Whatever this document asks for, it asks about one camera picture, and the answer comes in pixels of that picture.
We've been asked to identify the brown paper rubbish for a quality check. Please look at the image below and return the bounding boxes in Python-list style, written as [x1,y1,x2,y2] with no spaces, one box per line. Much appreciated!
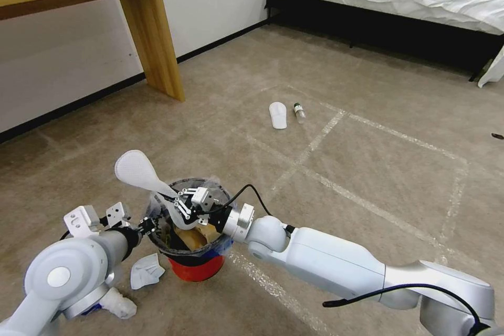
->
[174,225,218,253]

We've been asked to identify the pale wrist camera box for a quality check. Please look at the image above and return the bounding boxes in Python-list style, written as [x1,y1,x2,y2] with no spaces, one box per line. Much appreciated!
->
[107,202,131,227]
[192,186,217,211]

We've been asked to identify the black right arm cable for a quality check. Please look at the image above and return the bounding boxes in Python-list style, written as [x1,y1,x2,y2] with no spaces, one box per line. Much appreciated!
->
[322,282,490,336]

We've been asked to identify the wooden desk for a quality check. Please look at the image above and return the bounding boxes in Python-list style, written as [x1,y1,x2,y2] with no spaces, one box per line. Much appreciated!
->
[0,0,186,102]

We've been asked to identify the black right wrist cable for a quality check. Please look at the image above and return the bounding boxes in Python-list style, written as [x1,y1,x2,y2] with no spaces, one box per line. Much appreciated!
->
[212,184,295,235]

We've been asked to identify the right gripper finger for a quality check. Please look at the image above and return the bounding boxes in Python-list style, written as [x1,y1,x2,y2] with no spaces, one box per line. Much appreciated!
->
[168,187,202,202]
[172,199,201,224]

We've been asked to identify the crumpled white tissue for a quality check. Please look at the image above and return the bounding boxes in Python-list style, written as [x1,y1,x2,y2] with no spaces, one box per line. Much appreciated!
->
[100,288,138,321]

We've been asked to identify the small green-labelled bottle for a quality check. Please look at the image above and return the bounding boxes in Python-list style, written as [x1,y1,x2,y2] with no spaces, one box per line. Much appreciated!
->
[292,102,308,124]

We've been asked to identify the white disposable slipper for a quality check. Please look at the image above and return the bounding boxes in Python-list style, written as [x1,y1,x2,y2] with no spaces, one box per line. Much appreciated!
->
[268,101,289,130]
[114,149,198,231]

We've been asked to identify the black bed frame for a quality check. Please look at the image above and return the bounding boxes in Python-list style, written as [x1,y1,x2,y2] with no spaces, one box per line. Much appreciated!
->
[264,0,494,83]

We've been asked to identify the red bin with black bag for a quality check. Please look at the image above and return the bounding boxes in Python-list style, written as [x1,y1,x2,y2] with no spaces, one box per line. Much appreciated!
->
[146,178,236,283]

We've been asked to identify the crumpled pale face mask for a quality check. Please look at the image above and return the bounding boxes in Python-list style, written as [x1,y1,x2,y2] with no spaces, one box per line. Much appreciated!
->
[129,253,166,291]

